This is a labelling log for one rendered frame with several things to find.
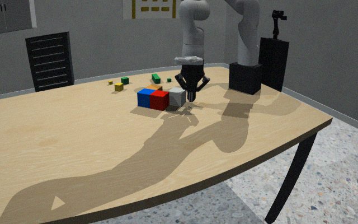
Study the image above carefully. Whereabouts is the red cube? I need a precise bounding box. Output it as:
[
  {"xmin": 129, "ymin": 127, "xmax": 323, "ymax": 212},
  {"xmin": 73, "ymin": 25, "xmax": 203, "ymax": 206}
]
[{"xmin": 149, "ymin": 90, "xmax": 169, "ymax": 111}]

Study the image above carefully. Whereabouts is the green rectangular bar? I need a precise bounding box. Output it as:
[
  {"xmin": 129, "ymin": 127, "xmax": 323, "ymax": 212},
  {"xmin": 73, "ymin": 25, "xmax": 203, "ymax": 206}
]
[{"xmin": 152, "ymin": 73, "xmax": 161, "ymax": 84}]

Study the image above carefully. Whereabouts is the yellow cube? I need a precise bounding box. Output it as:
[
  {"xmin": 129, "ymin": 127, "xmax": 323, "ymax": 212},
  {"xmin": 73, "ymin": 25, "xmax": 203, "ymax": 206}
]
[{"xmin": 115, "ymin": 83, "xmax": 124, "ymax": 91}]

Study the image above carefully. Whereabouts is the brown wood-grain cube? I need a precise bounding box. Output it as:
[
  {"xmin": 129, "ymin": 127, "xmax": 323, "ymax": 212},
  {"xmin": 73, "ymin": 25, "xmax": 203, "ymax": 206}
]
[{"xmin": 146, "ymin": 85, "xmax": 163, "ymax": 91}]

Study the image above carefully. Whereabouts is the blue cube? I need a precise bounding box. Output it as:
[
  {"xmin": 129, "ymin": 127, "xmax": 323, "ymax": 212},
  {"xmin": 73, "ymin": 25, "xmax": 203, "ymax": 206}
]
[{"xmin": 137, "ymin": 88, "xmax": 156, "ymax": 108}]

